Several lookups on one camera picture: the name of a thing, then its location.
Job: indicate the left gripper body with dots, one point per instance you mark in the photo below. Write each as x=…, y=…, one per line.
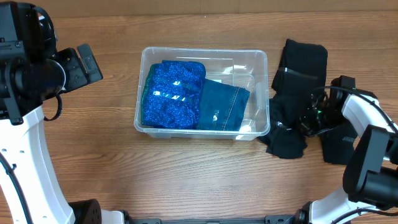
x=75, y=75

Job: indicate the black folded garment top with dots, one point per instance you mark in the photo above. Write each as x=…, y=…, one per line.
x=301, y=71

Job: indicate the black garment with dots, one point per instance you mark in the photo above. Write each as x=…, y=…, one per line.
x=301, y=71
x=337, y=144
x=284, y=139

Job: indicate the blue denim jeans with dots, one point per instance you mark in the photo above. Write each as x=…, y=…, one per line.
x=222, y=106

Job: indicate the sparkly blue garment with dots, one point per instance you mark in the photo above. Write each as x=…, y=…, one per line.
x=171, y=94

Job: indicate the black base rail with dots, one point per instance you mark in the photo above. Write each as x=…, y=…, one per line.
x=269, y=219

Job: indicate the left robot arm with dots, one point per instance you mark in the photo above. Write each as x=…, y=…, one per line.
x=33, y=71

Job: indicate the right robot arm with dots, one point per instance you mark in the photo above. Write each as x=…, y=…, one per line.
x=368, y=186

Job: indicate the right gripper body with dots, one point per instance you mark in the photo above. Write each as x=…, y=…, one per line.
x=314, y=121

